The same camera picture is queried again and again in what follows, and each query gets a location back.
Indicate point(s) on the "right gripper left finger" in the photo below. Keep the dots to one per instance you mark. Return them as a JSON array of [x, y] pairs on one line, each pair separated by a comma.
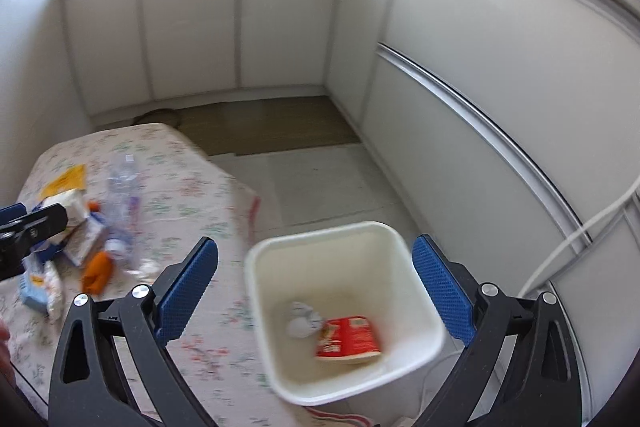
[[88, 386]]

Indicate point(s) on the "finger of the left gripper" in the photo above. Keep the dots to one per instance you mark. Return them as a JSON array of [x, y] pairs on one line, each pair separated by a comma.
[[21, 230]]

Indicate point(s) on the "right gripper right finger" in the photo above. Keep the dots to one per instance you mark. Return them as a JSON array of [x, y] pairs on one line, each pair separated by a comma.
[[541, 386]]

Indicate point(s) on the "yellow snack wrapper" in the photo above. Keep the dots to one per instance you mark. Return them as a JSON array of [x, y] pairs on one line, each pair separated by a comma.
[[74, 178]]

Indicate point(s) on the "orange peel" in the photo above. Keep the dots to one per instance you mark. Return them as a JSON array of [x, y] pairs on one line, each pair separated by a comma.
[[97, 274]]

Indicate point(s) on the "white plastic trash bin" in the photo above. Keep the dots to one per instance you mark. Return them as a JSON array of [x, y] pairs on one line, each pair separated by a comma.
[[363, 269]]

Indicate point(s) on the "white kitchen cabinets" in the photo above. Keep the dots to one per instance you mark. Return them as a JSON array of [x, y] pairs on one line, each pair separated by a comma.
[[510, 127]]

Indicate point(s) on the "person's left hand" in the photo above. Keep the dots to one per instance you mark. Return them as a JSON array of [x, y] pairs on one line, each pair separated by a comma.
[[6, 367]]

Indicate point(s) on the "blue white milk carton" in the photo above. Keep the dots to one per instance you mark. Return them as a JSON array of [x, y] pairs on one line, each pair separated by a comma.
[[31, 286]]

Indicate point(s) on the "white tissue pack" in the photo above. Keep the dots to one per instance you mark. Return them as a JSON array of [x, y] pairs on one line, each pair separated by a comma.
[[83, 233]]

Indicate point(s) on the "floral tablecloth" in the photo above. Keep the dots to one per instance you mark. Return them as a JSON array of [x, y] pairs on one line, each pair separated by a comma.
[[184, 197]]

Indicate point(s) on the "clear plastic bottle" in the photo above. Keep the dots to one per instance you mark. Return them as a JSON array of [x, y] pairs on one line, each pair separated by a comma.
[[121, 211]]

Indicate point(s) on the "red instant noodle cup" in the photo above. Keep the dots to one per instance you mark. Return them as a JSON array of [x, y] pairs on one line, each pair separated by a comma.
[[348, 340]]

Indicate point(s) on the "crumpled white tissue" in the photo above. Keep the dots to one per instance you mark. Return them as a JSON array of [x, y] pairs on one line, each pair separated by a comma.
[[304, 321]]

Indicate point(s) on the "brown floor mat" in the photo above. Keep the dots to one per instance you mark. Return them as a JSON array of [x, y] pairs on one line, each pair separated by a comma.
[[258, 127]]

